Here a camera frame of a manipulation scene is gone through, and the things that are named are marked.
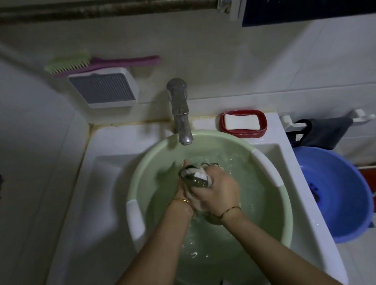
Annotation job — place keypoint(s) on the light green plastic basin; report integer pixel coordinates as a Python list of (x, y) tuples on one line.
[(266, 199)]

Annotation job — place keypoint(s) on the cream leaf-patterned clothes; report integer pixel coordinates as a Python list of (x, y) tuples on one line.
[(196, 178)]

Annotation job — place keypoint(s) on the dark grey cloth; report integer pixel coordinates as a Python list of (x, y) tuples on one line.
[(326, 133)]

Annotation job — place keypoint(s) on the person's left hand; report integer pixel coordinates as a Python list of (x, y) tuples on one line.
[(182, 191)]

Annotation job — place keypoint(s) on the person's right forearm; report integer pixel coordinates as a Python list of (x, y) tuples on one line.
[(272, 256)]

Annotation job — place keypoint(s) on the green and pink scrub brush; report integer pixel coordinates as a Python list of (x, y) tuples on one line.
[(114, 63)]

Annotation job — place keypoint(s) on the white ceramic sink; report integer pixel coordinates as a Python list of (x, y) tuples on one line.
[(87, 202)]

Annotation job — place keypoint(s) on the rusty metal towel bar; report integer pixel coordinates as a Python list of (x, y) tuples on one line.
[(105, 8)]

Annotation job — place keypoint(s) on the red soap dish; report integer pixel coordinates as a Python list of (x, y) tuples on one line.
[(264, 124)]

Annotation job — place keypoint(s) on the gold bangle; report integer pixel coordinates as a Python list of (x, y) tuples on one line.
[(180, 201)]

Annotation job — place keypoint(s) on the person's left forearm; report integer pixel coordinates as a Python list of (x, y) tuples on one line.
[(150, 262)]

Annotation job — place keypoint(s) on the person's right hand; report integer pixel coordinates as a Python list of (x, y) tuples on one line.
[(219, 192)]

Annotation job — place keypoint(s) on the white wall cabinet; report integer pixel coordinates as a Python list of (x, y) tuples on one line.
[(309, 5)]

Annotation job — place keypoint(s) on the blue plastic basin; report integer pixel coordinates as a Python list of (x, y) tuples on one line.
[(338, 195)]

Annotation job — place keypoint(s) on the white wall box grey ribbed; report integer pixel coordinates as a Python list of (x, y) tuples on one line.
[(103, 88)]

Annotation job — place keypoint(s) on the white soap bar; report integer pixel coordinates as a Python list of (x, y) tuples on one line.
[(242, 122)]

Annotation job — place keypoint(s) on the white wall towel rack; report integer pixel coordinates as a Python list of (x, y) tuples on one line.
[(364, 117)]

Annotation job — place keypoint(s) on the metal faucet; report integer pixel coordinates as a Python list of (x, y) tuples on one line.
[(180, 113)]

